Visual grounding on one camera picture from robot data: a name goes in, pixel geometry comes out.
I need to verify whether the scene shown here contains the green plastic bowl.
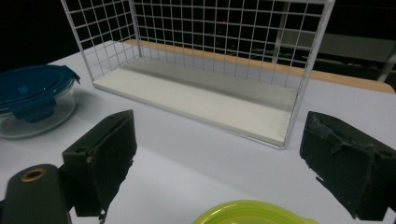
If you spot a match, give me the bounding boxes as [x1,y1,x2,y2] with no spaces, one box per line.
[191,200,320,224]

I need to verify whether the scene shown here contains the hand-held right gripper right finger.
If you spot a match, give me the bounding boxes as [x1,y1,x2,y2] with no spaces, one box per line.
[299,110,396,222]

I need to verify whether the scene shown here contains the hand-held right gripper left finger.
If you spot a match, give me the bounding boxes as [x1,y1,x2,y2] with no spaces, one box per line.
[62,108,138,218]

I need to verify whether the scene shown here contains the glass container with blue lid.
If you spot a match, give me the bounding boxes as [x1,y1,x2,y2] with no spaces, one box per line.
[0,64,81,140]

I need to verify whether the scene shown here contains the white wire shelf rack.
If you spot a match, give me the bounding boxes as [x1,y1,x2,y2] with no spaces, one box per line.
[60,0,336,150]

